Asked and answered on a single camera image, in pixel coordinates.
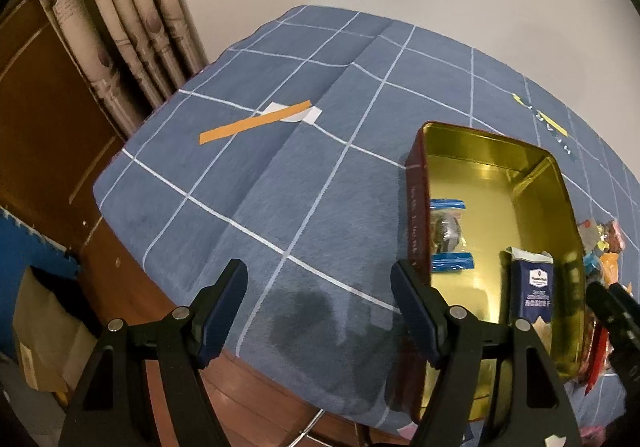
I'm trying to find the brown wooden door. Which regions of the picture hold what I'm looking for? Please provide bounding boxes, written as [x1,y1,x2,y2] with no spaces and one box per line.
[0,0,126,253]

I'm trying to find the blue foam panel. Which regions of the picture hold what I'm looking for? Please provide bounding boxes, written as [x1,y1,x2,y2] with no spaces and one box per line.
[0,207,81,363]

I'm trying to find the long orange tape strip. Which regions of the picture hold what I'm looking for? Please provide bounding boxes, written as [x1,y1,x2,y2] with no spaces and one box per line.
[199,100,312,145]

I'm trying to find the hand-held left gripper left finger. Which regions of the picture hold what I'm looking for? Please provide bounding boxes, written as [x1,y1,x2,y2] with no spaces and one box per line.
[59,258,249,447]

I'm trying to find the pile of colourful snack packets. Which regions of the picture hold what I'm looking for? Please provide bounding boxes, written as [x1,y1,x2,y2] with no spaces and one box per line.
[577,219,632,395]

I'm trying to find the metal chair leg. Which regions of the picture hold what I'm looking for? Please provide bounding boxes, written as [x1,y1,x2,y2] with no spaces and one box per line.
[295,409,326,447]

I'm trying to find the cardboard box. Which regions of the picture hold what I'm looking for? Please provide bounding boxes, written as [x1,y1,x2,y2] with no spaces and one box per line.
[12,267,98,393]

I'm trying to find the navy blue snack packet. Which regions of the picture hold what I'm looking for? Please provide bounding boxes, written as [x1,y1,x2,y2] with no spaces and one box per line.
[502,247,556,328]

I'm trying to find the beige patterned curtain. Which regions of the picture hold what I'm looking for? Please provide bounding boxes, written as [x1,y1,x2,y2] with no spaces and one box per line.
[30,0,210,138]

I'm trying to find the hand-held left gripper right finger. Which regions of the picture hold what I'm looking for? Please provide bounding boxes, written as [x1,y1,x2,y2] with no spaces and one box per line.
[390,259,583,447]

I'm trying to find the gold and red tin box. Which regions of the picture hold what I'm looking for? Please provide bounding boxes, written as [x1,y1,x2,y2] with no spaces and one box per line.
[404,121,587,425]

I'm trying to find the blue checked table cloth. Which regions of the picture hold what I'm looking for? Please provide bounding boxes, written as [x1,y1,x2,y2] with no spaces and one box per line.
[92,4,640,443]

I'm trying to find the white paper label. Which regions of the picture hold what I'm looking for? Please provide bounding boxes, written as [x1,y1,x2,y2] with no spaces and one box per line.
[262,103,322,124]

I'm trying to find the clear snack with blue ends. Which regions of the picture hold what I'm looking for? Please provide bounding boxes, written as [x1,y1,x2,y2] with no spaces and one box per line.
[429,198,473,273]

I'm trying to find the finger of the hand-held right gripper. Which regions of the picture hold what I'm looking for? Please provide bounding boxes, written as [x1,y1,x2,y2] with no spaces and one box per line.
[585,279,640,378]

